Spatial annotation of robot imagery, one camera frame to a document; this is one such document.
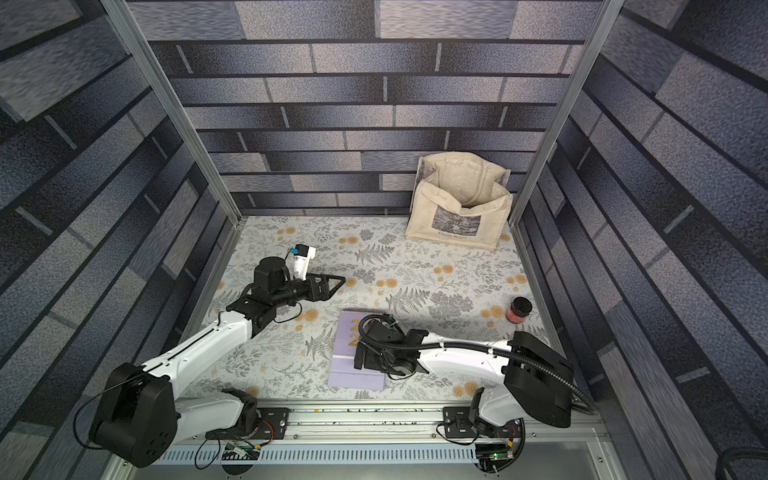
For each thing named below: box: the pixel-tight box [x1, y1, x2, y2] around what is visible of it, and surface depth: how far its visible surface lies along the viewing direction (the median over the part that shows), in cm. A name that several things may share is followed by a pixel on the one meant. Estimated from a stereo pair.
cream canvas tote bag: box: [405, 152, 513, 251], surface depth 104 cm
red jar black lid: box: [505, 296, 533, 324], surface depth 89 cm
